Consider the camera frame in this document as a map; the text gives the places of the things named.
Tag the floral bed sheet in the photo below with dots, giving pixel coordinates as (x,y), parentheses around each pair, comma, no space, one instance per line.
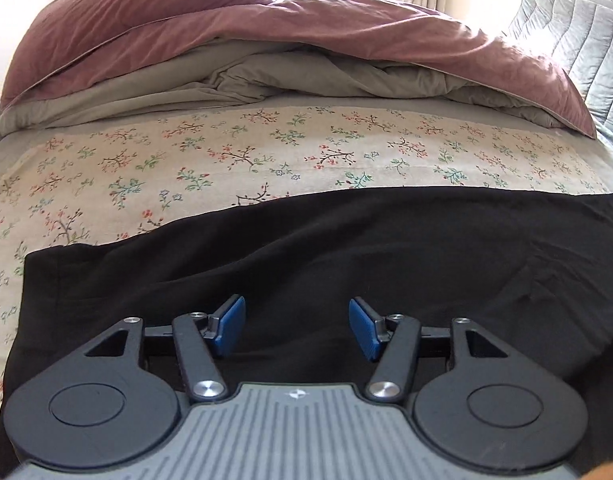
(211,160)

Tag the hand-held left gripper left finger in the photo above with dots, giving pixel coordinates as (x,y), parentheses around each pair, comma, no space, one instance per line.
(230,322)

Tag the mauve and grey duvet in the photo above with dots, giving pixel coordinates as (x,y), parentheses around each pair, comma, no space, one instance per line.
(336,35)

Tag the grey quilted pillow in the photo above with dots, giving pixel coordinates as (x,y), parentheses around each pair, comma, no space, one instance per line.
(576,35)

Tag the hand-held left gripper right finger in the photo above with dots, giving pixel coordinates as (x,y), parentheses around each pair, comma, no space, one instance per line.
(364,327)

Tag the black pants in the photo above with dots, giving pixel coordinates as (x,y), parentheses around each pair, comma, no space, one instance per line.
(306,250)

